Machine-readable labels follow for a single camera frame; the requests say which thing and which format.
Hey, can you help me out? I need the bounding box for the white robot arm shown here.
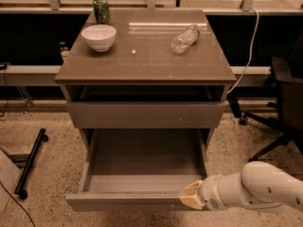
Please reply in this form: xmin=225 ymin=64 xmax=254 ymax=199
xmin=179 ymin=161 xmax=303 ymax=212

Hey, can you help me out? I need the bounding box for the brown drawer cabinet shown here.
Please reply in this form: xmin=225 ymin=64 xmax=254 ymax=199
xmin=55 ymin=9 xmax=235 ymax=143

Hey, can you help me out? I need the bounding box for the black office chair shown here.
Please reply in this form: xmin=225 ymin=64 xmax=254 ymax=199
xmin=226 ymin=31 xmax=303 ymax=163

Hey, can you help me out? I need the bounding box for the clear plastic bottle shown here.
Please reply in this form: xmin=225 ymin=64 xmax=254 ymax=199
xmin=170 ymin=24 xmax=201 ymax=54

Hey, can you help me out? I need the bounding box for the black wheeled stand leg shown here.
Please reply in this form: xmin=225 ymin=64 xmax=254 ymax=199
xmin=14 ymin=129 xmax=48 ymax=200

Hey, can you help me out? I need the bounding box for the white ceramic bowl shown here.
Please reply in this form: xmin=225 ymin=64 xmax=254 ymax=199
xmin=81 ymin=25 xmax=116 ymax=52

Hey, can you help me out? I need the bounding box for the small bottle behind cabinet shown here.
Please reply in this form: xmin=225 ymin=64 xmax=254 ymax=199
xmin=60 ymin=42 xmax=69 ymax=61

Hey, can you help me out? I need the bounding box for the green soda can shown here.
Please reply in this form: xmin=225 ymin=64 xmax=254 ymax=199
xmin=93 ymin=0 xmax=110 ymax=25

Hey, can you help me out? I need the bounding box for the black floor cable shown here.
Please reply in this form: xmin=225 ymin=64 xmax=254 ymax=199
xmin=0 ymin=181 xmax=37 ymax=227

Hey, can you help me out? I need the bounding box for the white cable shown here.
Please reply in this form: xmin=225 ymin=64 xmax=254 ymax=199
xmin=226 ymin=9 xmax=259 ymax=95

